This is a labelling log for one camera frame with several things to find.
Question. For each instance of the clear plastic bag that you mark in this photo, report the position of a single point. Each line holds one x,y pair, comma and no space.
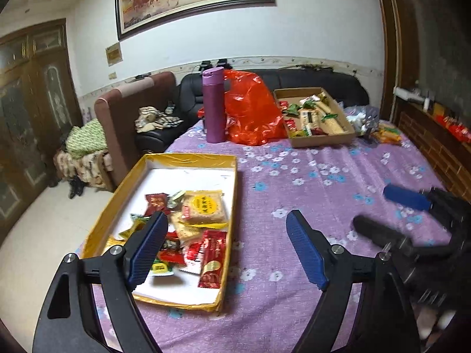
362,117

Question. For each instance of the black leather sofa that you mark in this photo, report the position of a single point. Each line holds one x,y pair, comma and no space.
312,79

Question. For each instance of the large dark red packet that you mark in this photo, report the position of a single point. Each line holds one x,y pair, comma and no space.
213,261

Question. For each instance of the white power strip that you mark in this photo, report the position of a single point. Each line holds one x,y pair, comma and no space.
408,93

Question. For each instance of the orange green snack packets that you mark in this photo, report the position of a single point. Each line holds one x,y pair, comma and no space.
388,134

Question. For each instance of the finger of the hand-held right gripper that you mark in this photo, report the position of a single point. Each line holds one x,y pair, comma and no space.
382,233
404,195

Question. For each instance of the brown cardboard box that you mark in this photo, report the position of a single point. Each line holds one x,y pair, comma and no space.
323,140

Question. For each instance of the yellow green snack packet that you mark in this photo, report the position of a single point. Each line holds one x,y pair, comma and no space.
128,233

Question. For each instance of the red white snack packet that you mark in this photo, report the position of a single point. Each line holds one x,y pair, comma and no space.
191,257

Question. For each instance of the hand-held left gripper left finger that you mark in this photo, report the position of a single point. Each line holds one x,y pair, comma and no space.
147,250

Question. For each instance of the purple floral tablecloth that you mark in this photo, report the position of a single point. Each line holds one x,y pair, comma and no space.
294,176

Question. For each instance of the yellow wall plaque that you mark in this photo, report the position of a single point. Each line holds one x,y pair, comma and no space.
113,54

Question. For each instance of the purple thermos bottle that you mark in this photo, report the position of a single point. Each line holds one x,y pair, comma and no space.
214,110

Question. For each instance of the red black snack packet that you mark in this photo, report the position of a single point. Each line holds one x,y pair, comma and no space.
173,253

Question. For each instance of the small green snack packet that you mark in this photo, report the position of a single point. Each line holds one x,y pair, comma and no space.
163,269

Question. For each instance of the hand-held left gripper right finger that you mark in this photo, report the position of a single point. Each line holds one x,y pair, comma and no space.
305,250

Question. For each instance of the brown wooden sideboard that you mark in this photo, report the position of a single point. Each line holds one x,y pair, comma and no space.
423,143

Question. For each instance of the red plastic bag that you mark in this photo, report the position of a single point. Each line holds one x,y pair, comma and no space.
250,110

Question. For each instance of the green white snack packet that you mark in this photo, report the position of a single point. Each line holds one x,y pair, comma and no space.
176,198

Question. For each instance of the beige cracker packet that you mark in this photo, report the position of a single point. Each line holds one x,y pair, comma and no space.
187,233

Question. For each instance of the black charger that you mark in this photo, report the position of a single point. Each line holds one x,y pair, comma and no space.
203,66
222,63

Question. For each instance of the yellow box white inside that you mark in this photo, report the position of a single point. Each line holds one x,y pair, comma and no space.
191,176

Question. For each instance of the dark red gold-print packet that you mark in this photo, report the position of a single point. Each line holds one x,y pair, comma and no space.
156,203

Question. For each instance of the green blanket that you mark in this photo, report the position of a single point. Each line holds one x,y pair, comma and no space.
88,138

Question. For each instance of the beige patterned blanket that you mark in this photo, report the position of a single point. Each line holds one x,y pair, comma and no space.
88,169

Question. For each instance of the wooden glass-panel door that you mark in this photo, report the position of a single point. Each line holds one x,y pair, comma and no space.
33,117

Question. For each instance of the row of red boxes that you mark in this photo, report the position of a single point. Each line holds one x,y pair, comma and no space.
456,128

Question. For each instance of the small white bottle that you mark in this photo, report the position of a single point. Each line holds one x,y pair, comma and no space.
427,103

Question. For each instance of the brown armchair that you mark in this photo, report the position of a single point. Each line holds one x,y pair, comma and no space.
117,117

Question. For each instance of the striped beige cloth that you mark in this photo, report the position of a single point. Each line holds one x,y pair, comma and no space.
154,119

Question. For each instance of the yellow cracker packet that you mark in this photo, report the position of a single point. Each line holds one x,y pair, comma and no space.
204,206

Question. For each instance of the wooden door frame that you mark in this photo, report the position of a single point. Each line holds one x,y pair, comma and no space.
393,44

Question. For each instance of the dark shoes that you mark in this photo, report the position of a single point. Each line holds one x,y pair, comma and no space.
77,189

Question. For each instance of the person's right hand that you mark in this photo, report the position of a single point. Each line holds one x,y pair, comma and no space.
427,323

